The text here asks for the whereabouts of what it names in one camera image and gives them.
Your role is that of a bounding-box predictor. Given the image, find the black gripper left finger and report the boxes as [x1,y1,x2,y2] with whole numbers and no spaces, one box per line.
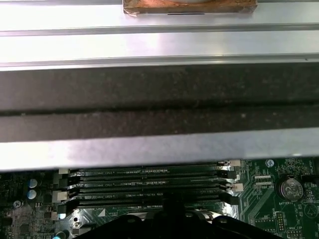
[81,193,174,239]

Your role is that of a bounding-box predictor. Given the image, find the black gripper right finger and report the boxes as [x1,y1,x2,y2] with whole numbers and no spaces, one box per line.
[173,193,279,239]

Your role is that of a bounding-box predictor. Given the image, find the short blue-top capacitor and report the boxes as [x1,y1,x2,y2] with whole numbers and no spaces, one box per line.
[27,189,42,200]
[27,178,42,189]

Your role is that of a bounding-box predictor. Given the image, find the CPU socket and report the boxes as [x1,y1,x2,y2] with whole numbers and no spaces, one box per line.
[191,210,216,222]

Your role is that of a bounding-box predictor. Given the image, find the black PC case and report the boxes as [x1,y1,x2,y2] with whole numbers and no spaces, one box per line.
[0,61,319,175]

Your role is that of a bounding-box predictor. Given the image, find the silver coin battery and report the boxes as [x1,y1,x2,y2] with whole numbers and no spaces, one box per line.
[278,176,305,202]

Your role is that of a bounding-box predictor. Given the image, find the green motherboard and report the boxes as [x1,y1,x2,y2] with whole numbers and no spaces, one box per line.
[0,159,319,239]

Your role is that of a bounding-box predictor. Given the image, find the brown square base plate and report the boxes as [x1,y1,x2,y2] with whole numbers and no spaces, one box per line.
[123,0,257,17]

